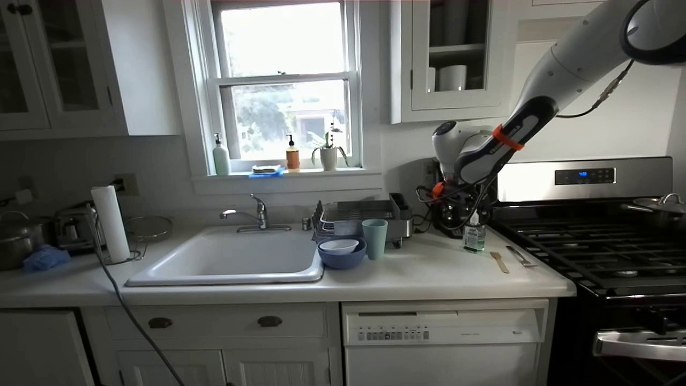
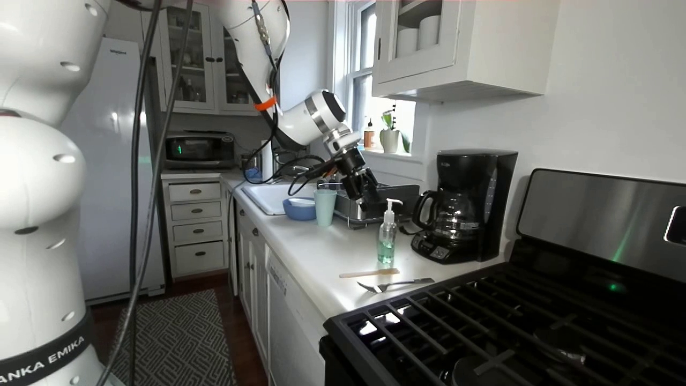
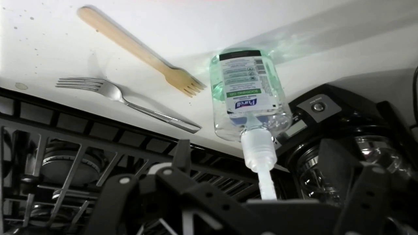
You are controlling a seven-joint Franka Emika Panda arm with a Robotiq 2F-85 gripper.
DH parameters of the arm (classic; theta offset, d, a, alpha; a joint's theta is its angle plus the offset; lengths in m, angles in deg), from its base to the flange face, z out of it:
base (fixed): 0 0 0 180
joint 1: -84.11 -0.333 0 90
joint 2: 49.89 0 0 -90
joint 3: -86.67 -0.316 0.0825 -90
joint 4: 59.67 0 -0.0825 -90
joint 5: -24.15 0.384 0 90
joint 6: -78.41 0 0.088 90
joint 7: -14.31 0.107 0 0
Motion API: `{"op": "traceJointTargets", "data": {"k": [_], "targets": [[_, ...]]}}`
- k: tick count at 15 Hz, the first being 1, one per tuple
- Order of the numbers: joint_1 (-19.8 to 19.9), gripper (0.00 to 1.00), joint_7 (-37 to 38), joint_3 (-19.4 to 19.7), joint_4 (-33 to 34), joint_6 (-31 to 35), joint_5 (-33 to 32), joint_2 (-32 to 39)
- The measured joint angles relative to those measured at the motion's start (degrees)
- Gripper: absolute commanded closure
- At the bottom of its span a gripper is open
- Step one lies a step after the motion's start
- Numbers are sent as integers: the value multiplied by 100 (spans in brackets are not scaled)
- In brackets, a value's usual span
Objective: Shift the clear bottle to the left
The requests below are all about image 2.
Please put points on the white base cabinets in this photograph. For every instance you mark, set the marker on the white base cabinets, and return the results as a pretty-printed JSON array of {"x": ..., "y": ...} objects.
[{"x": 286, "y": 328}]

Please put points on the white glass door cabinet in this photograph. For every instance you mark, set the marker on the white glass door cabinet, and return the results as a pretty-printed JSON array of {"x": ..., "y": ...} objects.
[{"x": 199, "y": 64}]

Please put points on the white ceramic cup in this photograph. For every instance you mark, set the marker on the white ceramic cup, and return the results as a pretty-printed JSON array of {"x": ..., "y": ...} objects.
[
  {"x": 429, "y": 33},
  {"x": 405, "y": 43}
]

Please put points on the orange soap bottle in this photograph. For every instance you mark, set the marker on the orange soap bottle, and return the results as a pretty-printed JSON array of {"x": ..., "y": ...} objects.
[{"x": 369, "y": 139}]

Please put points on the white drawer cabinet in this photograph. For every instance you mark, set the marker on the white drawer cabinet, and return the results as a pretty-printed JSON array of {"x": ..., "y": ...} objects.
[{"x": 192, "y": 236}]

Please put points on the clear hand sanitizer pump bottle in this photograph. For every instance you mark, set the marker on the clear hand sanitizer pump bottle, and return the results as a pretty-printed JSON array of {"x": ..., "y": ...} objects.
[{"x": 385, "y": 248}]

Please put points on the metal fork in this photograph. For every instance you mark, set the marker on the metal fork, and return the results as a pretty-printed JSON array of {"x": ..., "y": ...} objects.
[{"x": 399, "y": 283}]

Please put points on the white paper towel roll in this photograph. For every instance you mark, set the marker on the white paper towel roll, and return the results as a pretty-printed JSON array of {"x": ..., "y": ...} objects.
[{"x": 265, "y": 166}]

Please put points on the grey patterned rug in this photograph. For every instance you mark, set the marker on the grey patterned rug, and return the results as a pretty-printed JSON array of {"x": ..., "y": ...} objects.
[{"x": 179, "y": 343}]

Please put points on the blue bowl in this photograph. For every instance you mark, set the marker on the blue bowl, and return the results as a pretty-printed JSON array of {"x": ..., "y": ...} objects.
[{"x": 299, "y": 209}]

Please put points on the white wall cabinet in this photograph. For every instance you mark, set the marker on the white wall cabinet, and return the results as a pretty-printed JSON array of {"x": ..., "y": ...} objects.
[{"x": 494, "y": 43}]

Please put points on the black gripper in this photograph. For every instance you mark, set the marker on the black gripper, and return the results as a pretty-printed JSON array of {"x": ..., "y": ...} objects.
[{"x": 353, "y": 172}]

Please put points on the pale green plastic cup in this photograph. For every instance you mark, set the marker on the pale green plastic cup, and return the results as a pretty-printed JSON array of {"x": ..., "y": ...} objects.
[{"x": 323, "y": 209}]

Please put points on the black gas stove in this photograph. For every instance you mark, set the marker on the black gas stove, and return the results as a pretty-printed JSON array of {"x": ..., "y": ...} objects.
[{"x": 535, "y": 323}]

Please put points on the white framed window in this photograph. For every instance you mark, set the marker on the white framed window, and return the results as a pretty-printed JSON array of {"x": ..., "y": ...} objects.
[{"x": 364, "y": 92}]

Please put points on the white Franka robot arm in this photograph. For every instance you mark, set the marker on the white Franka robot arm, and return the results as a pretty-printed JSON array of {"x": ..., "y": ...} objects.
[{"x": 43, "y": 185}]

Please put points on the black microwave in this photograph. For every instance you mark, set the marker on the black microwave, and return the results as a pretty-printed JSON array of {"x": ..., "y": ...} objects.
[{"x": 195, "y": 151}]

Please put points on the white kitchen sink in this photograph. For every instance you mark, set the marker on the white kitchen sink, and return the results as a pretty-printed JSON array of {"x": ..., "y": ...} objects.
[{"x": 265, "y": 198}]

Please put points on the plant in white pot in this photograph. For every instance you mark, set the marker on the plant in white pot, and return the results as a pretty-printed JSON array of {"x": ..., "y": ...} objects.
[{"x": 388, "y": 139}]

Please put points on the black drip coffee maker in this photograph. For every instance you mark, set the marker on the black drip coffee maker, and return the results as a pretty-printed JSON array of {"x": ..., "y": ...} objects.
[{"x": 472, "y": 185}]

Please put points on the white refrigerator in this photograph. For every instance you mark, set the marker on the white refrigerator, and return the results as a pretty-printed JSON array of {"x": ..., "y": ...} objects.
[{"x": 107, "y": 179}]

